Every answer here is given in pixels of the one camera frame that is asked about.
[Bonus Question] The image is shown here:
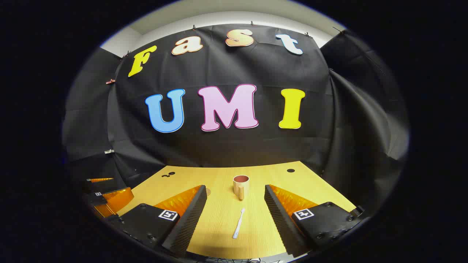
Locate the black backdrop cloth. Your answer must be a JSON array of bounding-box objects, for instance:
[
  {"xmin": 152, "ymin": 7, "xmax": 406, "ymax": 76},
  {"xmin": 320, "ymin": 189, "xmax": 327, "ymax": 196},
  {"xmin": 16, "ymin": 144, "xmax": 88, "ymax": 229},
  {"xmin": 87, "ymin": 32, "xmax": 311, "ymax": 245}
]
[{"xmin": 62, "ymin": 24, "xmax": 410, "ymax": 220}]

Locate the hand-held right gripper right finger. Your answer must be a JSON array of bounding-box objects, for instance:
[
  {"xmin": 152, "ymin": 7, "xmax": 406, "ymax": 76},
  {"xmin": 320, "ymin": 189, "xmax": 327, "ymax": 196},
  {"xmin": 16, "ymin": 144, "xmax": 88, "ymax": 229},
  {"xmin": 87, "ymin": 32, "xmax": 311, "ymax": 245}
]
[{"xmin": 264, "ymin": 184, "xmax": 362, "ymax": 258}]

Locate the beige cup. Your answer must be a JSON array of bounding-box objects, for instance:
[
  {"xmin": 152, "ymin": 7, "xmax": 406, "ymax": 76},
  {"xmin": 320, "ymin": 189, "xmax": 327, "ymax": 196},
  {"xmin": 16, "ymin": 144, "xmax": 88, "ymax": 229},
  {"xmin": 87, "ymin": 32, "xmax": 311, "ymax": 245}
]
[{"xmin": 233, "ymin": 175, "xmax": 250, "ymax": 201}]

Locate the white toothbrush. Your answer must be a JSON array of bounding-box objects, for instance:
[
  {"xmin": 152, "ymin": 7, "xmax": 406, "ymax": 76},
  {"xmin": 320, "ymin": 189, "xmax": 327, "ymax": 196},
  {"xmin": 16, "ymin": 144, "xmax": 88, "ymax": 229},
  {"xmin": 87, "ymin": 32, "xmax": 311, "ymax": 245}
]
[{"xmin": 232, "ymin": 208, "xmax": 246, "ymax": 240}]

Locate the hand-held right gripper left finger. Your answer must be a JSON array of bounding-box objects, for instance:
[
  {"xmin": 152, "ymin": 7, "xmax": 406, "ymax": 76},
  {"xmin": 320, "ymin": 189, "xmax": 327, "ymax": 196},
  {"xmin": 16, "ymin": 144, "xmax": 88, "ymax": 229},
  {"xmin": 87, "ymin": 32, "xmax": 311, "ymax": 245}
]
[{"xmin": 119, "ymin": 184, "xmax": 208, "ymax": 256}]

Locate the wooden desktop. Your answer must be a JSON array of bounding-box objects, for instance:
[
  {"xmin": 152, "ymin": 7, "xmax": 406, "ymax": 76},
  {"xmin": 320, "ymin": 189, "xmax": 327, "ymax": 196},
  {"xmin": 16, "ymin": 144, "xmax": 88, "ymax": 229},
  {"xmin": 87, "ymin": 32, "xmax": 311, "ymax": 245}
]
[{"xmin": 116, "ymin": 161, "xmax": 357, "ymax": 260}]

